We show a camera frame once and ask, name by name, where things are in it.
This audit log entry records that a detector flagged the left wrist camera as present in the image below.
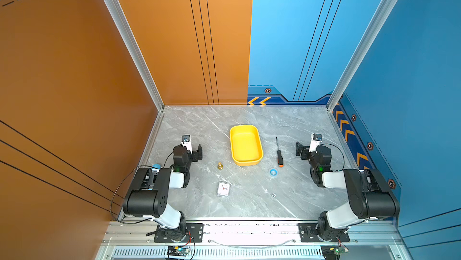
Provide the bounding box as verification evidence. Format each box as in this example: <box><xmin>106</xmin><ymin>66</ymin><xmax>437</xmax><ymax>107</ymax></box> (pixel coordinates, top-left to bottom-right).
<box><xmin>181</xmin><ymin>135</ymin><xmax>192</xmax><ymax>152</ymax></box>

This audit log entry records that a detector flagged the left green circuit board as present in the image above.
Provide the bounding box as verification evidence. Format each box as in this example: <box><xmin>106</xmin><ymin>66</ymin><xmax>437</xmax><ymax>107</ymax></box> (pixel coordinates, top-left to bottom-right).
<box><xmin>166</xmin><ymin>246</ymin><xmax>192</xmax><ymax>260</ymax></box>

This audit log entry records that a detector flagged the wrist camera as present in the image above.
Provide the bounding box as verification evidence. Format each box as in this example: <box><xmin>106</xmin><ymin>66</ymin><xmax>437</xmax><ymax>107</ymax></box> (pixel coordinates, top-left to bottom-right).
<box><xmin>181</xmin><ymin>135</ymin><xmax>192</xmax><ymax>152</ymax></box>
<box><xmin>309</xmin><ymin>133</ymin><xmax>322</xmax><ymax>152</ymax></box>

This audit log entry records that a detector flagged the right green circuit board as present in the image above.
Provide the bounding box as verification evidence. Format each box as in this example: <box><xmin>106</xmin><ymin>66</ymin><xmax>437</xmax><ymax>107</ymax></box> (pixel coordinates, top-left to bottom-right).
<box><xmin>321</xmin><ymin>246</ymin><xmax>349</xmax><ymax>260</ymax></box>

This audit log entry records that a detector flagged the aluminium front rail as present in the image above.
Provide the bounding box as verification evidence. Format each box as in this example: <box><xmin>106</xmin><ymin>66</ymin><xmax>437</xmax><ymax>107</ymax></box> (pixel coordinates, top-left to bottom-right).
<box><xmin>96</xmin><ymin>218</ymin><xmax>412</xmax><ymax>260</ymax></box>

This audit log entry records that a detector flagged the green circuit board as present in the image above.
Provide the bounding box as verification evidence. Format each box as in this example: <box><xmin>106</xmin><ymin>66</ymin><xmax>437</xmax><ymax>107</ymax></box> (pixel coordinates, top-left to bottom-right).
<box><xmin>321</xmin><ymin>246</ymin><xmax>349</xmax><ymax>260</ymax></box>
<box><xmin>166</xmin><ymin>246</ymin><xmax>192</xmax><ymax>260</ymax></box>

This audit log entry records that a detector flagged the left aluminium corner post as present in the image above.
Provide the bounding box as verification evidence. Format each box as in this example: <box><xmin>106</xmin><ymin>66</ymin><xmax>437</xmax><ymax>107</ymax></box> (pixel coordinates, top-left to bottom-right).
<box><xmin>103</xmin><ymin>0</ymin><xmax>165</xmax><ymax>112</ymax></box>

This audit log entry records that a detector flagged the small white clock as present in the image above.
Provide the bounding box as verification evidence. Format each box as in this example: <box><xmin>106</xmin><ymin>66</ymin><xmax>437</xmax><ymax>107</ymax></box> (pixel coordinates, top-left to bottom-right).
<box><xmin>217</xmin><ymin>182</ymin><xmax>231</xmax><ymax>197</ymax></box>

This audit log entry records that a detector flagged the right aluminium corner post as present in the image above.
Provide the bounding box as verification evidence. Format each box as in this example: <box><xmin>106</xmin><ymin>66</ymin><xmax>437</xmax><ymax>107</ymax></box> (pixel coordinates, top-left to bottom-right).
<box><xmin>326</xmin><ymin>0</ymin><xmax>398</xmax><ymax>112</ymax></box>

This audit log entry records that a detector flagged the black orange-tipped screwdriver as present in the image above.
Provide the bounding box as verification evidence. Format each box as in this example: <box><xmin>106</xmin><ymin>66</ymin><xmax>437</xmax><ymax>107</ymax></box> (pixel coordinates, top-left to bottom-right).
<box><xmin>276</xmin><ymin>137</ymin><xmax>284</xmax><ymax>168</ymax></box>

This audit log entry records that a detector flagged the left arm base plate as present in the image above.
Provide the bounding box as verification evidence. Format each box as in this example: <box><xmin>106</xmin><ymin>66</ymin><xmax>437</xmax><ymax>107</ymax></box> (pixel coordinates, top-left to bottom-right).
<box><xmin>154</xmin><ymin>222</ymin><xmax>204</xmax><ymax>243</ymax></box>

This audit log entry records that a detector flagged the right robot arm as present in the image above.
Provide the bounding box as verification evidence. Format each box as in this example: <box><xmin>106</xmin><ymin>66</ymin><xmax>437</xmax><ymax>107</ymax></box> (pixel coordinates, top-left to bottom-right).
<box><xmin>296</xmin><ymin>140</ymin><xmax>400</xmax><ymax>242</ymax></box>

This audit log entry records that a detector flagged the yellow plastic bin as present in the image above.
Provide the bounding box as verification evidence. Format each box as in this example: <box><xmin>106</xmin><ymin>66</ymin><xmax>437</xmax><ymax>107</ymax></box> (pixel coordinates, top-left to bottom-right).
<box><xmin>229</xmin><ymin>124</ymin><xmax>264</xmax><ymax>167</ymax></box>

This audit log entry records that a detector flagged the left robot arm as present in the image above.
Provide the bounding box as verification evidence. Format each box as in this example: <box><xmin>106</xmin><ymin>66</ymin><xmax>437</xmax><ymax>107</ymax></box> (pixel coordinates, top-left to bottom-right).
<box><xmin>122</xmin><ymin>145</ymin><xmax>203</xmax><ymax>242</ymax></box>

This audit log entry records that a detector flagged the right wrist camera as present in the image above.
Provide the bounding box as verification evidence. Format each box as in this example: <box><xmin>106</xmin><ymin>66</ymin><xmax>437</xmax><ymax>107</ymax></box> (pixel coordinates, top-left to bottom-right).
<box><xmin>309</xmin><ymin>133</ymin><xmax>322</xmax><ymax>152</ymax></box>

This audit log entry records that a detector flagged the aluminium corner post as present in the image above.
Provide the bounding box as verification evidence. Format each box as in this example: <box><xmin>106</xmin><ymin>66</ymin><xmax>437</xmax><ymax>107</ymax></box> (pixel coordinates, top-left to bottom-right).
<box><xmin>103</xmin><ymin>0</ymin><xmax>165</xmax><ymax>112</ymax></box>
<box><xmin>326</xmin><ymin>0</ymin><xmax>398</xmax><ymax>112</ymax></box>

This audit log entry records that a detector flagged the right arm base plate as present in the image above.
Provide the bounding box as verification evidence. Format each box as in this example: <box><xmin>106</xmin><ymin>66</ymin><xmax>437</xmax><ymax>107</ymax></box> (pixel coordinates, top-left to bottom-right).
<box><xmin>298</xmin><ymin>222</ymin><xmax>350</xmax><ymax>243</ymax></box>

